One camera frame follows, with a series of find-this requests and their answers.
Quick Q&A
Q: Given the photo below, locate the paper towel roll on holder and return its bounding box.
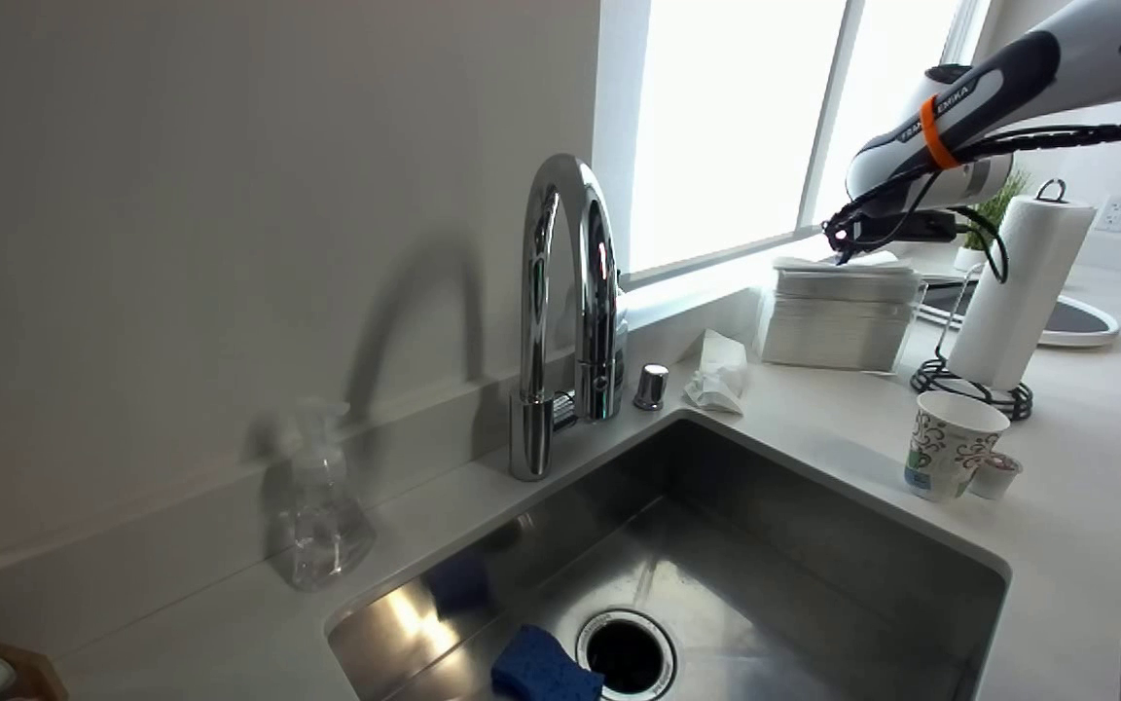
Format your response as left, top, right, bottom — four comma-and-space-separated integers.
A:
908, 174, 1075, 425

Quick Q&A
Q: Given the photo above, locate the stainless steel sink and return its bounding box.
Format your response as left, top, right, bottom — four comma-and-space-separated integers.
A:
322, 405, 1017, 701

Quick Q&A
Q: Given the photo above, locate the white paper towel roll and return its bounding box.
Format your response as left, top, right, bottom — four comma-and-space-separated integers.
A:
944, 190, 1100, 397

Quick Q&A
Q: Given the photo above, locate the dark blue sponge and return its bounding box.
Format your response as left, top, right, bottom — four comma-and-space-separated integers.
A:
423, 550, 493, 624

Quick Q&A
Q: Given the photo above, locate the small chrome cap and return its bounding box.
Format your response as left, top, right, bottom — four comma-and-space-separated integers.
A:
629, 362, 673, 416

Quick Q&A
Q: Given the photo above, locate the robot gripper body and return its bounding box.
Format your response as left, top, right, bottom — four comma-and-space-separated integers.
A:
874, 179, 970, 250

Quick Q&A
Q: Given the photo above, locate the patterned paper cup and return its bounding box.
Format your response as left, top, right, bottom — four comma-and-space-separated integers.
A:
898, 389, 1012, 506

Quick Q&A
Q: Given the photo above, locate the round sink drain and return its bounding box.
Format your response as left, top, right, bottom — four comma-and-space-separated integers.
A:
571, 605, 682, 701

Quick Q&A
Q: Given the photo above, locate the green potted plant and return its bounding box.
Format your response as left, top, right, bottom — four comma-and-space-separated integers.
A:
965, 179, 1026, 272

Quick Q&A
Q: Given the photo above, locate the grey oval plate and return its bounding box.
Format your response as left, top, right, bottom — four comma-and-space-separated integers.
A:
913, 276, 1121, 353

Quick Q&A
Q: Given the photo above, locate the white rectangular box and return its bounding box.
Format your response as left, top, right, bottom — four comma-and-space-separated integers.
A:
759, 253, 928, 372

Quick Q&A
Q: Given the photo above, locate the chrome gooseneck faucet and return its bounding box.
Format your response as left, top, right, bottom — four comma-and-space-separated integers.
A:
506, 151, 628, 488

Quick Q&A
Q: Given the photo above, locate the bright blue sponge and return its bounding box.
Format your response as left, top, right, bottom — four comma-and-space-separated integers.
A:
488, 624, 606, 701

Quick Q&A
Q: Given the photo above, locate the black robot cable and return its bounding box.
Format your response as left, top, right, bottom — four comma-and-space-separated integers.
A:
943, 103, 1121, 287

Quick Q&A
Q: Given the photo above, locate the white window frame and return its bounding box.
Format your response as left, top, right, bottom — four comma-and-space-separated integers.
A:
588, 0, 992, 293

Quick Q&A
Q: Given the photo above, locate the crumpled white paper towel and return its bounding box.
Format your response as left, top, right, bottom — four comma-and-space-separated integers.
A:
682, 327, 754, 422

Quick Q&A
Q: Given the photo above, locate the clear glass jar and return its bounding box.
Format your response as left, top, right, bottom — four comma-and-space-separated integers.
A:
252, 399, 381, 597

